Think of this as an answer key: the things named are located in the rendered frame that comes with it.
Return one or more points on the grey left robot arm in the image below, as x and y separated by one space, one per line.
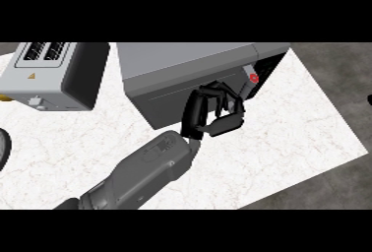
144 167

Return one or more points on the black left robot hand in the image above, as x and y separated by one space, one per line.
196 111

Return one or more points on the yellow object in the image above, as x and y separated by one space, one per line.
2 97

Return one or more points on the dark round pan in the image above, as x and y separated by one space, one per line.
2 151

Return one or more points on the silver toaster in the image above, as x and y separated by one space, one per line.
45 78

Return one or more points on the grey microwave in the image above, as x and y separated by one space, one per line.
178 62

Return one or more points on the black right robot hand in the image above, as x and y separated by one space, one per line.
369 99

